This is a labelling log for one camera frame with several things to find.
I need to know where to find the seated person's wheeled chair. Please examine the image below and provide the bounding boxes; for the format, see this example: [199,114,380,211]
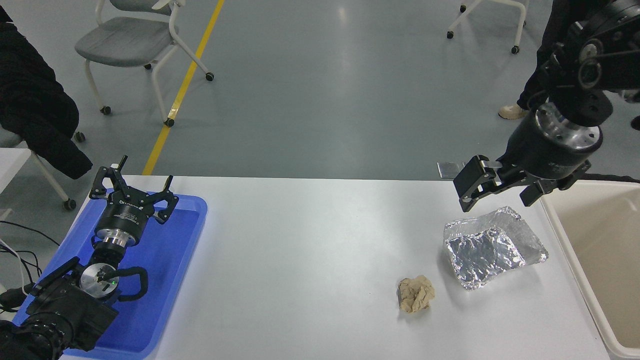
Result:
[0,125,86,211]

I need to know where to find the metal floor plate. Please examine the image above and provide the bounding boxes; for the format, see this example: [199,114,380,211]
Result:
[437,161,467,179]

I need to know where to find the seated person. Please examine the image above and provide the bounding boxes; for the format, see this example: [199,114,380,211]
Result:
[0,5,94,180]

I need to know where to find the silver foil tray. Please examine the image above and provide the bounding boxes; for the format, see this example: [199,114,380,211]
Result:
[443,206,549,291]

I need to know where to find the standing person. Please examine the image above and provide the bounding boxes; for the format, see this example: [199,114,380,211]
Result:
[498,0,568,121]

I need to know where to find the crumpled tan paper ball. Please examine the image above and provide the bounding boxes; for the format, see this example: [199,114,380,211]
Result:
[398,275,436,314]

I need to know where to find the large pale plastic bin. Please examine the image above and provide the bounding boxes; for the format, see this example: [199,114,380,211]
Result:
[540,179,640,360]

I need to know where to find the white cable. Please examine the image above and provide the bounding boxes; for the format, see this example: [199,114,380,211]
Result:
[0,238,32,297]

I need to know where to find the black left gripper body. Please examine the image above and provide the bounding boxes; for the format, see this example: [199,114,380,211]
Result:
[95,192,156,237]

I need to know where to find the blue plastic tray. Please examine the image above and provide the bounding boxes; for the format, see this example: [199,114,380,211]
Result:
[11,189,208,360]

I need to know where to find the black cable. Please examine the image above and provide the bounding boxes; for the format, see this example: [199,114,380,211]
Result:
[0,220,61,281]

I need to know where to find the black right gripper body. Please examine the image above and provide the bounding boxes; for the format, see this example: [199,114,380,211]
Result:
[500,112,601,180]

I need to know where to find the white frame wheeled chair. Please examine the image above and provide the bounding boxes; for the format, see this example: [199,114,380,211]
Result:
[446,0,530,54]

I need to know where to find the white side table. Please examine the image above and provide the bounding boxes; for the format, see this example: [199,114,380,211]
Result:
[0,147,32,196]

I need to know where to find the grey seat wheeled chair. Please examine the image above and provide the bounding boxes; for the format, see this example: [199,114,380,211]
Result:
[75,0,215,127]

